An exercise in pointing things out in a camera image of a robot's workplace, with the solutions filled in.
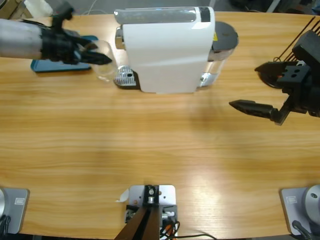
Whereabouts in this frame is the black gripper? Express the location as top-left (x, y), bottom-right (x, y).
top-left (228, 61), bottom-right (320, 126)
top-left (39, 27), bottom-right (113, 67)

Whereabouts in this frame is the clear glass cup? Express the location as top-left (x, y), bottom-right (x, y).
top-left (92, 39), bottom-right (118, 83)

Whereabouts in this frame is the grey coffee machine lid lever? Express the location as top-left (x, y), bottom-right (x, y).
top-left (113, 6), bottom-right (198, 25)

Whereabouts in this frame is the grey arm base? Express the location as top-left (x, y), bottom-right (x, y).
top-left (0, 187), bottom-right (30, 235)
top-left (279, 184), bottom-right (320, 236)

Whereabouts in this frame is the white capsule coffee machine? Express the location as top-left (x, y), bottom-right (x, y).
top-left (113, 6), bottom-right (216, 95)

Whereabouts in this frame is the teal plastic tray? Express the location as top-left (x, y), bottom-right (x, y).
top-left (29, 35), bottom-right (99, 74)

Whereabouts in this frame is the metal drip tray grate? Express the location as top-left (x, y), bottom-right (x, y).
top-left (113, 64), bottom-right (141, 90)

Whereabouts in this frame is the black capsule stand with rods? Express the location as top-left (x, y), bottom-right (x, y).
top-left (259, 16), bottom-right (317, 90)

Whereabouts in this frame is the clear water tank dark lid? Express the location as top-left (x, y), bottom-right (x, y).
top-left (199, 21), bottom-right (240, 88)

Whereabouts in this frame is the white plastic bag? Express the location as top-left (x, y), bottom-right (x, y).
top-left (23, 0), bottom-right (55, 18)

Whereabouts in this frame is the cardboard box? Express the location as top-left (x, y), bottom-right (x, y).
top-left (0, 0), bottom-right (23, 22)

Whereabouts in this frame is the white mounting block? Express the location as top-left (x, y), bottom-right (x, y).
top-left (124, 184), bottom-right (179, 238)

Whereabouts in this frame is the white tape tab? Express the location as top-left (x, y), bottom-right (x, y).
top-left (114, 188), bottom-right (130, 203)

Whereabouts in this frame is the white floor cable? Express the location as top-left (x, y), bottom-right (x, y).
top-left (73, 0), bottom-right (111, 16)

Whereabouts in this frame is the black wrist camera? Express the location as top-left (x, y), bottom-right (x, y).
top-left (291, 29), bottom-right (320, 72)
top-left (51, 1), bottom-right (75, 34)

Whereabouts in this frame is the black base cable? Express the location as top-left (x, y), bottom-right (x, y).
top-left (0, 214), bottom-right (12, 236)
top-left (291, 219), bottom-right (313, 240)

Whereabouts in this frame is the black cable with orange plug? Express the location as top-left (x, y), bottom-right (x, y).
top-left (159, 219), bottom-right (217, 240)

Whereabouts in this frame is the dark camera post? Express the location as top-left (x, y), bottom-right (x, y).
top-left (116, 184), bottom-right (161, 240)

